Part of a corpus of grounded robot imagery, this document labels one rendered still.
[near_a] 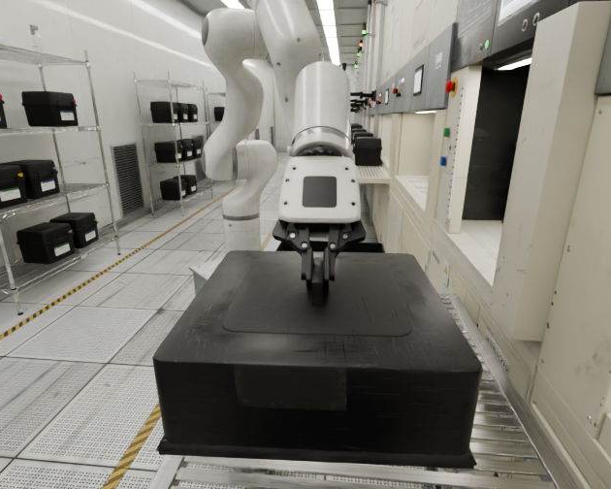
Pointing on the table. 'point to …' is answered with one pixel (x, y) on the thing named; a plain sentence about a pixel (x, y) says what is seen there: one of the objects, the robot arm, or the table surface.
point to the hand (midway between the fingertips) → (318, 270)
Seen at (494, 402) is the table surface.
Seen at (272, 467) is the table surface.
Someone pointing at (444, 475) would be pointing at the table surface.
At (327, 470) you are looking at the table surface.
